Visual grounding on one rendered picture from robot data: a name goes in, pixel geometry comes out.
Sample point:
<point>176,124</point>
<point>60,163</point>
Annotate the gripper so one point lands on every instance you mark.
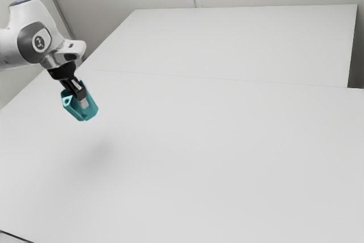
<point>63,73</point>

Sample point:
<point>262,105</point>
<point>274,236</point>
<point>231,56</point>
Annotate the teal faceted mug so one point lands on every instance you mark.
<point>90,106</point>

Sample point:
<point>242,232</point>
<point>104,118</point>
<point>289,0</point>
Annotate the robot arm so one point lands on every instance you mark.
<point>31,41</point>

